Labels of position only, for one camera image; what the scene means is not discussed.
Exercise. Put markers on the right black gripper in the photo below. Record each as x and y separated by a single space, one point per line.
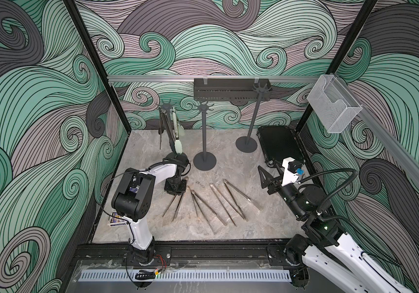
270 181

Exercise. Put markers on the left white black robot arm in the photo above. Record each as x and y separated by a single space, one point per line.
133 198

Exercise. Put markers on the green metal tongs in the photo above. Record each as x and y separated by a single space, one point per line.
178 131

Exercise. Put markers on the black perforated wall shelf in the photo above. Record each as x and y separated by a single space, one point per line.
231 89

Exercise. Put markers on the small card box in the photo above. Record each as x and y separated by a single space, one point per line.
116 221

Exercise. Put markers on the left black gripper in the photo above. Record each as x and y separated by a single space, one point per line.
182 189

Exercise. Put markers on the black metal tongs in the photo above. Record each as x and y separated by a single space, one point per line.
166 126

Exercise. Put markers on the black tray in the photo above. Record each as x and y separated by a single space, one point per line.
278 143

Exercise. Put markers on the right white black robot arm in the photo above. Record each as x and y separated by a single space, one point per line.
326 246

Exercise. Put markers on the dark utensil rack stand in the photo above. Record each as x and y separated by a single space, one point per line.
204 160
180 159
247 144

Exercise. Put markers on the white slotted cable duct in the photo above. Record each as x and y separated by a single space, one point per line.
189 275

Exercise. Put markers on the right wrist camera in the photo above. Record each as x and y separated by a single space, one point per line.
292 171

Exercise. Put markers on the clear plastic wall bin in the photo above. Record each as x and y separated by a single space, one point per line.
334 103

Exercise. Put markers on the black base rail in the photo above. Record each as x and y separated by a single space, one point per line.
174 253

